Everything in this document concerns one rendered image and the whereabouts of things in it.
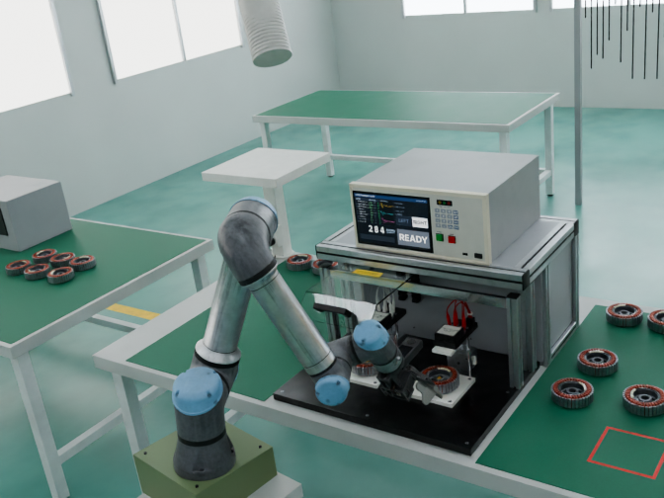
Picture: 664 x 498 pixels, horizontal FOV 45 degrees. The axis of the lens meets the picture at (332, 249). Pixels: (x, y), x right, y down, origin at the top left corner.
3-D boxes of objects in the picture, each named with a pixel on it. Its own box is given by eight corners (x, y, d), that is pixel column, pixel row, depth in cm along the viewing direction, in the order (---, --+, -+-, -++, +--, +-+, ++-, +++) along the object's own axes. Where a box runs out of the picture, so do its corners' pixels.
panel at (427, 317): (542, 362, 237) (540, 269, 226) (355, 323, 274) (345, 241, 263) (543, 360, 238) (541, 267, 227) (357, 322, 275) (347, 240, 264)
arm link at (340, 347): (307, 364, 192) (349, 349, 190) (312, 342, 203) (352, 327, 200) (320, 390, 195) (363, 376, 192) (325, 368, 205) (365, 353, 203)
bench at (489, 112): (513, 236, 531) (509, 124, 504) (266, 207, 649) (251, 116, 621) (560, 193, 598) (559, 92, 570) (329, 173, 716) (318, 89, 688)
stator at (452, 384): (449, 399, 223) (448, 387, 222) (413, 390, 229) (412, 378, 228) (466, 379, 231) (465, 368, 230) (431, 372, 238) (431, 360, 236)
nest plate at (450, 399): (452, 408, 221) (452, 404, 221) (404, 395, 229) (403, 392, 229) (475, 381, 232) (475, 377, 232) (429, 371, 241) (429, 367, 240)
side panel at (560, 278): (547, 367, 239) (545, 268, 227) (538, 365, 240) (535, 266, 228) (579, 325, 259) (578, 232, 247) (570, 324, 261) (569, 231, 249)
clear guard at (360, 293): (368, 332, 217) (366, 312, 215) (296, 317, 231) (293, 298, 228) (425, 284, 241) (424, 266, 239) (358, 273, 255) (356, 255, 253)
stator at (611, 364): (621, 376, 229) (621, 366, 227) (580, 377, 231) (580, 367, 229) (614, 357, 239) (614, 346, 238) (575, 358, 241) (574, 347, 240)
